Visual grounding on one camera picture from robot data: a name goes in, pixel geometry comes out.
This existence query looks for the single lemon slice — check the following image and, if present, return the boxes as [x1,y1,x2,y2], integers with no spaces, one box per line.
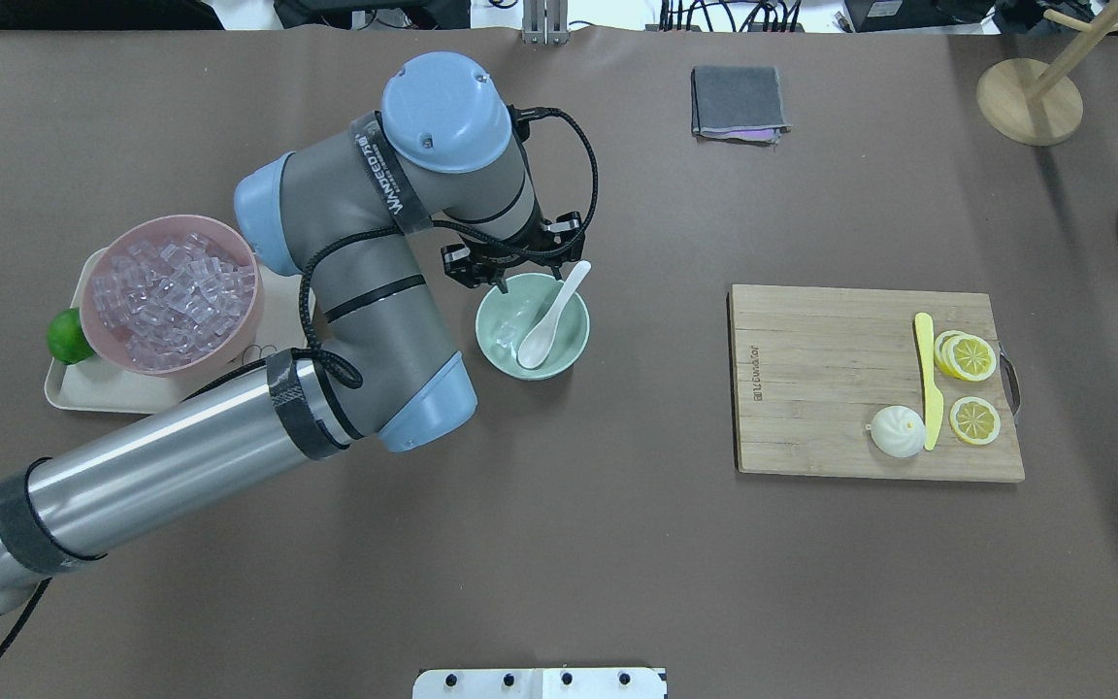
[948,395,1002,446]

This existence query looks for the bamboo cutting board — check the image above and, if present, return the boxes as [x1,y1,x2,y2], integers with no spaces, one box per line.
[728,283,1025,483]

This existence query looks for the grey folded cloth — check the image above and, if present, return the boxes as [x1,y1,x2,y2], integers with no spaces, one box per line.
[689,65,793,139]

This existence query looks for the clear ice cubes pile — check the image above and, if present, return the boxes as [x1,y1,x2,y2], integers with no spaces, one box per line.
[88,230,257,372]

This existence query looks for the pink bowl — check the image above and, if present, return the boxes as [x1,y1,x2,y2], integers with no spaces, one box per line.
[80,216,265,377]

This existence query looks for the single clear ice cube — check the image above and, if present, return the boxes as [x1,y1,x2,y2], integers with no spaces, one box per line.
[494,324,523,350]

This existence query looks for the beige rabbit tray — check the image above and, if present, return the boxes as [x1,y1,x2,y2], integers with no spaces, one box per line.
[45,267,306,415]

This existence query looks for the purple cloth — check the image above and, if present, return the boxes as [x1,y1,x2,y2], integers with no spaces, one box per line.
[708,127,788,145]

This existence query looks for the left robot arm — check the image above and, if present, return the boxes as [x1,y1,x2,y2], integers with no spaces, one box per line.
[0,51,591,616]

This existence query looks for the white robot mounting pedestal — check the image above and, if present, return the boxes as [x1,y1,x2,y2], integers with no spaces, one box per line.
[411,665,669,698]

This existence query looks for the white steamed bun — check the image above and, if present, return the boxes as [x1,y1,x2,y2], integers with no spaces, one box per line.
[865,404,927,457]

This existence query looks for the stacked lemon slices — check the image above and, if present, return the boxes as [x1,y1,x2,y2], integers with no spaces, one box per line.
[935,330,998,382]

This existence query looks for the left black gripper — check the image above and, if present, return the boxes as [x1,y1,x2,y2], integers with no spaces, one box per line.
[440,211,587,290]

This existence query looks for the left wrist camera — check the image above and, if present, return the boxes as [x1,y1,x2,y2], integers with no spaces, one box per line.
[509,105,553,158]

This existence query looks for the mint green bowl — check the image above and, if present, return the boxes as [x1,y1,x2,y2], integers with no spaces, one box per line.
[475,273,591,381]

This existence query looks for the wooden mug tree stand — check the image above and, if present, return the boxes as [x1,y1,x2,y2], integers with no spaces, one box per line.
[975,1,1118,147]

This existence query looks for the green lime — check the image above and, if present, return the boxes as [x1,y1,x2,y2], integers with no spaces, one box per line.
[46,306,96,366]

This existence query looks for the yellow plastic knife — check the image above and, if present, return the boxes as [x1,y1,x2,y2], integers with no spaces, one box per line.
[913,313,945,451]

